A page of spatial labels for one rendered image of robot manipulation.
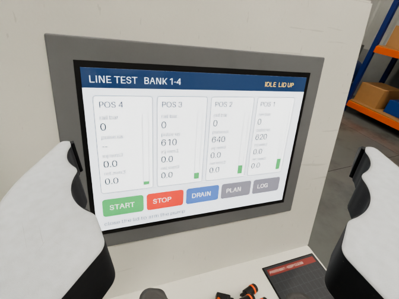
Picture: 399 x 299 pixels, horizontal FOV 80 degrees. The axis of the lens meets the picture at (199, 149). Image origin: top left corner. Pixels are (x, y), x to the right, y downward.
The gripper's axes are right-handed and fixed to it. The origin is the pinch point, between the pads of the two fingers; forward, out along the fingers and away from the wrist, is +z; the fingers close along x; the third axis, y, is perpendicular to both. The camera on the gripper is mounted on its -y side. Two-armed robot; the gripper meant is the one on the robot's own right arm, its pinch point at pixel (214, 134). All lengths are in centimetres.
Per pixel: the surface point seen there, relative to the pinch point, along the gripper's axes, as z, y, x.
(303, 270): 23, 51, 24
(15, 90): 19.1, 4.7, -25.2
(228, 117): 28.9, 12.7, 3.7
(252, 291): 16, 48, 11
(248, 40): 33.1, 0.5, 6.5
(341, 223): 136, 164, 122
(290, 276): 22, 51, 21
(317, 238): 116, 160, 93
